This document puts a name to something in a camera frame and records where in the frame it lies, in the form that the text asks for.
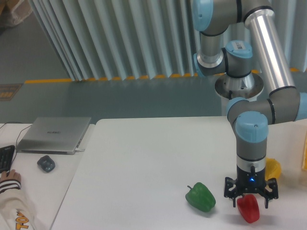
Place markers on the yellow bell pepper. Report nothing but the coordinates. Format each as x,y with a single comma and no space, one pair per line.
273,169

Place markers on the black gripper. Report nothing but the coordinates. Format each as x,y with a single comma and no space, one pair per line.
251,183

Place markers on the person's hand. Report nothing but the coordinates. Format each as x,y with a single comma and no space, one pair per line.
10,178

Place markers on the red bell pepper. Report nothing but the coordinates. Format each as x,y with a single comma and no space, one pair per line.
248,208

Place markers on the white striped sleeve forearm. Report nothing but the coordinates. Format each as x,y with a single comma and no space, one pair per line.
15,213

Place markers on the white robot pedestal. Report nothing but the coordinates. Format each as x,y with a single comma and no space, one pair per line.
248,87

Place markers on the yellow basket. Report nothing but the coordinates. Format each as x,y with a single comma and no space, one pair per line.
304,156

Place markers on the dark grey computer mouse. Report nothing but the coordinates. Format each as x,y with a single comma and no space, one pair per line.
46,164

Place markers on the cardboard box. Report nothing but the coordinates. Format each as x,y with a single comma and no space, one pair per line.
14,12

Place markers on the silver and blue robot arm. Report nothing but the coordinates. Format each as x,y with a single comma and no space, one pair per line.
254,107

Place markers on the white folding partition screen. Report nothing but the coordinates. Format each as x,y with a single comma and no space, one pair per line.
124,38

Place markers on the black keyboard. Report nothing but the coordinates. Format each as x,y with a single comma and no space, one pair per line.
6,156

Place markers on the silver laptop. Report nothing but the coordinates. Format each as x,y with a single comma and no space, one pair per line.
54,135

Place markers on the green bell pepper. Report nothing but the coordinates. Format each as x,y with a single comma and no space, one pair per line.
200,197

